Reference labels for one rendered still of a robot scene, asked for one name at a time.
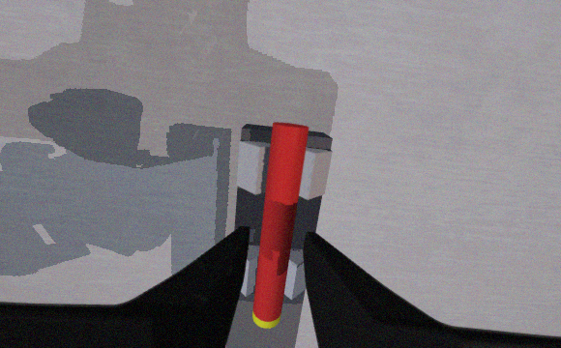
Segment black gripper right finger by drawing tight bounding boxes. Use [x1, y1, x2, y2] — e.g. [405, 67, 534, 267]
[303, 232, 561, 348]

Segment red cylinder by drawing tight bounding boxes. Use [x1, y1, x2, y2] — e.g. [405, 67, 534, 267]
[252, 123, 309, 329]

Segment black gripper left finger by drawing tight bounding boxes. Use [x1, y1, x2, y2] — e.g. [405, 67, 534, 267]
[0, 226, 250, 348]

